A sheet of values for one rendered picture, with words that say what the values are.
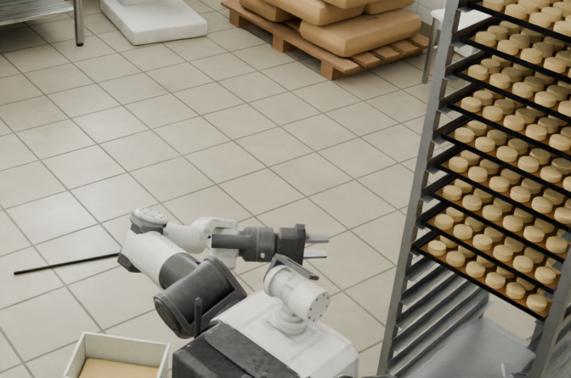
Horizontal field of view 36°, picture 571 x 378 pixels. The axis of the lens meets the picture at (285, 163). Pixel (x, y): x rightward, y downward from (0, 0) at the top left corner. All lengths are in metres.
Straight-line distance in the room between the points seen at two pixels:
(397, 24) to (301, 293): 3.94
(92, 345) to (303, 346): 1.55
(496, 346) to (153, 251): 1.65
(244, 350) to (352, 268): 2.06
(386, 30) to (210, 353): 3.91
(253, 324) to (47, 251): 2.11
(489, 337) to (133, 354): 1.24
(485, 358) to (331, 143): 1.73
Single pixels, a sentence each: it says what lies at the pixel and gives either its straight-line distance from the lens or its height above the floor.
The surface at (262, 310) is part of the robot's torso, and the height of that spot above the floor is 1.11.
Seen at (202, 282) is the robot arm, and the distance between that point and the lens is 1.73.
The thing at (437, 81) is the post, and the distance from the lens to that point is 2.20.
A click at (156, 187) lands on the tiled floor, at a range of 4.03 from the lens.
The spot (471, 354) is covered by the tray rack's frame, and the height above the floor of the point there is 0.15.
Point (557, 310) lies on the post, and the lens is 2.28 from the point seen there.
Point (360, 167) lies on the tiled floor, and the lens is 4.30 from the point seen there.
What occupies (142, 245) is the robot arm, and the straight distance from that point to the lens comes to 1.88.
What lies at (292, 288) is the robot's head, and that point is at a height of 1.21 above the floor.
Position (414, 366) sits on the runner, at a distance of 2.91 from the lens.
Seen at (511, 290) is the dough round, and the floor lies 0.79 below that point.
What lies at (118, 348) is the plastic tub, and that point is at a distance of 3.05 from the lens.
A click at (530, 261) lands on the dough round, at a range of 2.34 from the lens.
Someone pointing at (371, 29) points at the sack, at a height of 0.25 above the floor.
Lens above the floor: 2.21
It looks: 31 degrees down
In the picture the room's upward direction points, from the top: 5 degrees clockwise
